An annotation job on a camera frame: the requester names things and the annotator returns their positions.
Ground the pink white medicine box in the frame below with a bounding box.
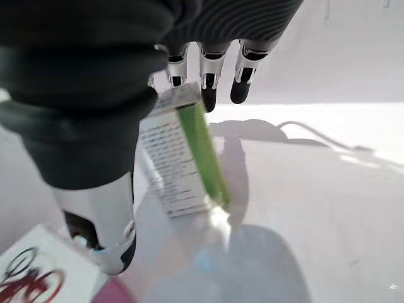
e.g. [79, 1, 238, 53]
[0, 223, 135, 303]

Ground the small green white medicine box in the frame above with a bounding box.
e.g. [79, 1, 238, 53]
[138, 80, 234, 221]

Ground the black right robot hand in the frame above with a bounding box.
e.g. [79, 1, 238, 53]
[0, 0, 302, 275]

